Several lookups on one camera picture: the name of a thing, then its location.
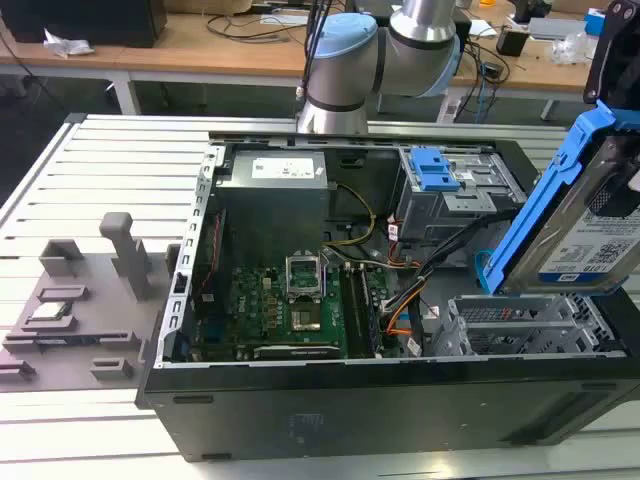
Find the silver CPU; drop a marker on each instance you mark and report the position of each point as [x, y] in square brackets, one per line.
[47, 311]

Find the grey parts rack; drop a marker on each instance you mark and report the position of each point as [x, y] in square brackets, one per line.
[90, 330]

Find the black PC case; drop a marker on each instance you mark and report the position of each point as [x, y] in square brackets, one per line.
[380, 410]

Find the small black box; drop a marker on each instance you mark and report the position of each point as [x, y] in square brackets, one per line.
[511, 42]

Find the blue drive latch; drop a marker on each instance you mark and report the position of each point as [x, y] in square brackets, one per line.
[432, 170]

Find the crumpled white plastic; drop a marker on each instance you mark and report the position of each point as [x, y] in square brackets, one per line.
[67, 45]

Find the wooden desk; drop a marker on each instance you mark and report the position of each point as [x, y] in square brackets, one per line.
[200, 57]

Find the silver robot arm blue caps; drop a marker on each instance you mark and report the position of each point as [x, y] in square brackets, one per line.
[345, 65]

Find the clear plastic bag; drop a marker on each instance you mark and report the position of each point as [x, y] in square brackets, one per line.
[570, 49]

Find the grey optical drive cage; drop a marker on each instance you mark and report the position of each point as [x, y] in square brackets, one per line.
[450, 210]

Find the blue cardboard box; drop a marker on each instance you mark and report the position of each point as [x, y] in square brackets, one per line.
[596, 24]

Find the black graphics card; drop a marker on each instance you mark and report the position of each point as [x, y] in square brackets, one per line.
[295, 351]

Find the hard disk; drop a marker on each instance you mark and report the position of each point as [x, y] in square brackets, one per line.
[545, 220]

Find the large black box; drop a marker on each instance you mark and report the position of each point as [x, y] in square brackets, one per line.
[85, 22]

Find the metal disk bay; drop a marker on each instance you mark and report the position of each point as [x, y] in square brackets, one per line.
[525, 325]

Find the green motherboard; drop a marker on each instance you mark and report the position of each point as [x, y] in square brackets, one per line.
[250, 305]

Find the green RAM stick on rack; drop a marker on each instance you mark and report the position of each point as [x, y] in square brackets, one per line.
[65, 342]

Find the grey power supply unit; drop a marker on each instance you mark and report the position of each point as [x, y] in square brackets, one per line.
[272, 200]

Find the flat grey device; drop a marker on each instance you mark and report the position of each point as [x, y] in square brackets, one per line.
[555, 27]

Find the CPU socket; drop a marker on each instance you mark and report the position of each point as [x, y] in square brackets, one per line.
[306, 320]

